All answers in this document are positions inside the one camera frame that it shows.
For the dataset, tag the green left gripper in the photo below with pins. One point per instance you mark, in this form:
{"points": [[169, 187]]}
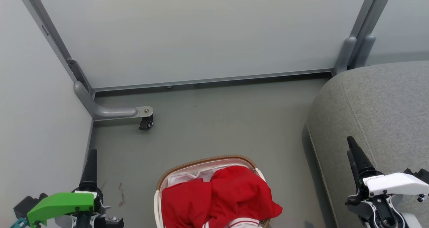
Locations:
{"points": [[60, 203]]}

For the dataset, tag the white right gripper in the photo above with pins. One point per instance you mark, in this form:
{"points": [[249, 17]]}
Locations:
{"points": [[392, 182]]}

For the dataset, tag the red garment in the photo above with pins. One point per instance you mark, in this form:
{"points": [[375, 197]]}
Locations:
{"points": [[228, 197]]}

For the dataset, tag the grey fabric sofa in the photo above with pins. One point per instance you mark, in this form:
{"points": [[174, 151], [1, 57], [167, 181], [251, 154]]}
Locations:
{"points": [[378, 104]]}

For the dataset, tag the white laundry basket brown rim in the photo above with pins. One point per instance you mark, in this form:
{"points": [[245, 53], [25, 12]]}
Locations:
{"points": [[161, 187]]}

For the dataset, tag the black caster wheel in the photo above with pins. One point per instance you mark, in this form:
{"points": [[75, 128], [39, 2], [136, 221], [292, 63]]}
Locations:
{"points": [[146, 123]]}

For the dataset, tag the white basket liner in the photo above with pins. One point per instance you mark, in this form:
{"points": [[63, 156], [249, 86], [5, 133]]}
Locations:
{"points": [[187, 177]]}

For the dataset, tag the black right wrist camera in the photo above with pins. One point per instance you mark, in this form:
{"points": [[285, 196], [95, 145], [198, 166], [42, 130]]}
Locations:
{"points": [[419, 175]]}

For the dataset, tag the grey partition foot with bracket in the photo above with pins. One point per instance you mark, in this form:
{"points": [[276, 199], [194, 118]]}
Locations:
{"points": [[110, 112]]}

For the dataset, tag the teal left camera connector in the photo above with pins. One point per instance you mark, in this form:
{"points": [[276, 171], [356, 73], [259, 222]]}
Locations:
{"points": [[19, 223]]}

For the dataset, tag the grey partition double post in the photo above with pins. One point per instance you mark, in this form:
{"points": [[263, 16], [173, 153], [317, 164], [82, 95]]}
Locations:
{"points": [[363, 37]]}

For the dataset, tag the grey partition corner post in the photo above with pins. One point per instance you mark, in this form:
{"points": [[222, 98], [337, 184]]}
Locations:
{"points": [[50, 33]]}

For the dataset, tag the grey partition bottom rail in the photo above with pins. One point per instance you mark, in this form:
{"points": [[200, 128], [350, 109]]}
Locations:
{"points": [[214, 80]]}

